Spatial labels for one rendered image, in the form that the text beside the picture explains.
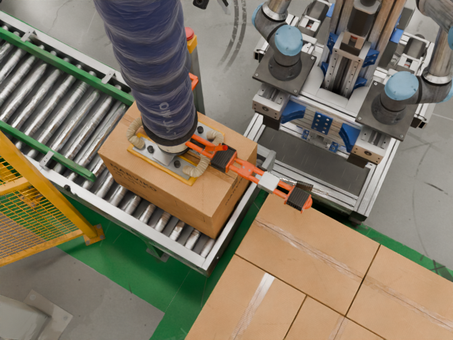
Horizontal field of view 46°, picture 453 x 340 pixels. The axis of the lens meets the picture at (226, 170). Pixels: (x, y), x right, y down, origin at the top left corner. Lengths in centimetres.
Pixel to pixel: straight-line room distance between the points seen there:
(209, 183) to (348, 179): 110
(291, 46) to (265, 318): 124
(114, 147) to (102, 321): 118
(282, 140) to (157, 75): 165
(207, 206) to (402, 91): 92
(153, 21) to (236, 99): 214
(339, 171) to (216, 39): 131
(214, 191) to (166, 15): 102
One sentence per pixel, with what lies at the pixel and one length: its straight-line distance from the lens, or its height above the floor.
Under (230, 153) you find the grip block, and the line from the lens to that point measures 220.
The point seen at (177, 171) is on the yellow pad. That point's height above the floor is 97.
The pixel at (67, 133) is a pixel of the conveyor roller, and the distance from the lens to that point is 299.
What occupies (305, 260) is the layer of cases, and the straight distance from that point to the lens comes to 266.
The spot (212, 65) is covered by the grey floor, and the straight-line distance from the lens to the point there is 370.
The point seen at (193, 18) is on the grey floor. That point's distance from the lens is 393.
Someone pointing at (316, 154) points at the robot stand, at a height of 21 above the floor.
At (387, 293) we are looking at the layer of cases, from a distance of 270.
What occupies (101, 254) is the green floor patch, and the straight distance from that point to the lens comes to 330.
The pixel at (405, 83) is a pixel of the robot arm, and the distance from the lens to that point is 225.
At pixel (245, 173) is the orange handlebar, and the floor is 109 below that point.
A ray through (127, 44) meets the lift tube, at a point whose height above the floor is 186.
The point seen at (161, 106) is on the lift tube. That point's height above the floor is 149.
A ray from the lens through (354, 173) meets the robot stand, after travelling 319.
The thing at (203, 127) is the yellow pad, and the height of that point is 97.
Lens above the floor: 313
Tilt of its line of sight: 69 degrees down
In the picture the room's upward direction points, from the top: 3 degrees counter-clockwise
